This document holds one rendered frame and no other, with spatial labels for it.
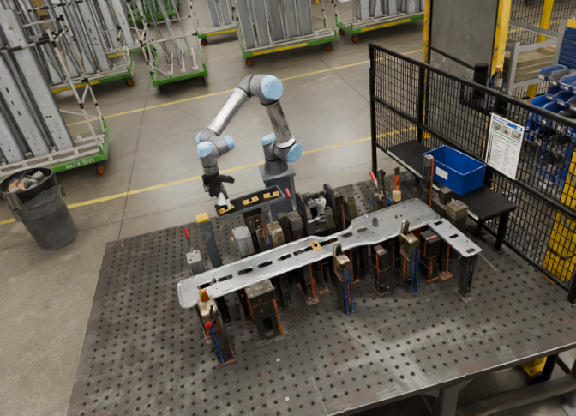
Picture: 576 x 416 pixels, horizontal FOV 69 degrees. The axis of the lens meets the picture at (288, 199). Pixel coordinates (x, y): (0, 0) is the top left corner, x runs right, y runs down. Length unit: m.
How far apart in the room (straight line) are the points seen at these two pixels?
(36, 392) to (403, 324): 2.48
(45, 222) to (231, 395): 3.01
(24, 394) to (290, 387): 2.09
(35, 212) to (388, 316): 3.38
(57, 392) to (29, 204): 1.78
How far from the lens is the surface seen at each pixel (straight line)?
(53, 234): 4.67
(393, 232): 2.22
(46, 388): 3.52
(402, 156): 2.80
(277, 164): 2.57
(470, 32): 4.20
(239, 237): 2.13
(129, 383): 2.28
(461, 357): 2.12
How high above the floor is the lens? 2.41
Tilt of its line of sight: 34 degrees down
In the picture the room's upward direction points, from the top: 10 degrees counter-clockwise
